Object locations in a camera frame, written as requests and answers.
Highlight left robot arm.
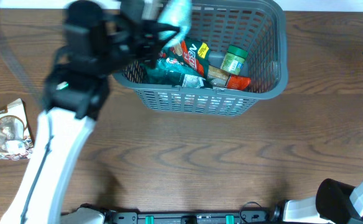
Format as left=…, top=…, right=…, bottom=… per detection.
left=1, top=1, right=191, bottom=223

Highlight beige snack pouch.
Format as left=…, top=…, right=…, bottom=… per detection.
left=0, top=98, right=34, bottom=161

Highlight green lid jar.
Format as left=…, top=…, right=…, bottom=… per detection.
left=221, top=45, right=248, bottom=75

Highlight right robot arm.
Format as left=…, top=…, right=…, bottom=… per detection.
left=269, top=179, right=363, bottom=224

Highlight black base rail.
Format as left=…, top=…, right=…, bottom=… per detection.
left=60, top=203, right=343, bottom=224

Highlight small light blue packet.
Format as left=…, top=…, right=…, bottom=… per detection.
left=157, top=0, right=192, bottom=49

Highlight multipack tissue packets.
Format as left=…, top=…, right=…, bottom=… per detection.
left=158, top=92, right=244, bottom=111

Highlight orange spaghetti pack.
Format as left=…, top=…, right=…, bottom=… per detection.
left=206, top=65, right=251, bottom=91

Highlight green Nescafe coffee bag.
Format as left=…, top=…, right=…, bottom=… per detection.
left=141, top=38, right=213, bottom=89

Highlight grey plastic basket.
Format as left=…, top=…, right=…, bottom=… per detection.
left=114, top=0, right=288, bottom=116

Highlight left black cable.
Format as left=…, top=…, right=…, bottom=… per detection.
left=0, top=7, right=55, bottom=224

